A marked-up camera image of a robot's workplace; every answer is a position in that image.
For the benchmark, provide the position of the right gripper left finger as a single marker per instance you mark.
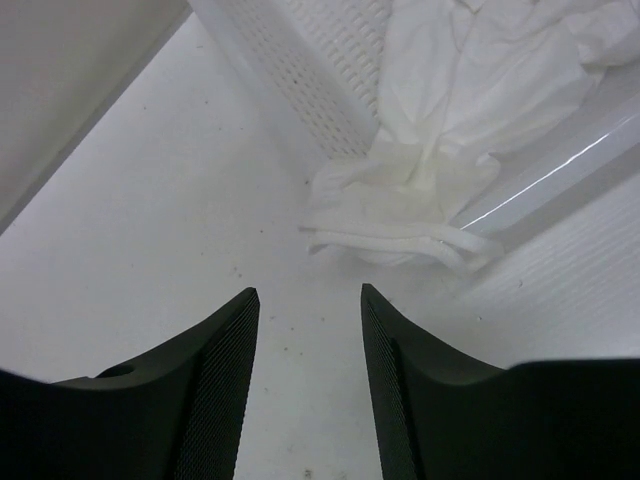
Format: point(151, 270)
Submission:
point(173, 412)

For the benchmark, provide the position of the white plastic basket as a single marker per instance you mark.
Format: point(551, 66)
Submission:
point(313, 66)

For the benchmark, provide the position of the white tank top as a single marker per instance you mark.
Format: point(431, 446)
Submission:
point(461, 83)

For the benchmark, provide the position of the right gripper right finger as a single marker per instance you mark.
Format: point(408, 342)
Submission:
point(442, 414)

